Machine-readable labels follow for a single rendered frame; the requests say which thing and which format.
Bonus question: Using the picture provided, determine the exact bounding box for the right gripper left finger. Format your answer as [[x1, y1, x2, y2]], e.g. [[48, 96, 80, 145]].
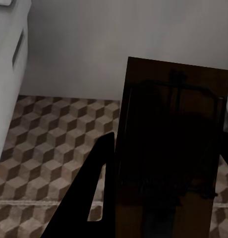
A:
[[41, 132, 115, 238]]

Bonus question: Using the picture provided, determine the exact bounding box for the mousetrap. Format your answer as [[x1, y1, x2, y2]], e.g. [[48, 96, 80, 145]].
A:
[[114, 57, 228, 238]]

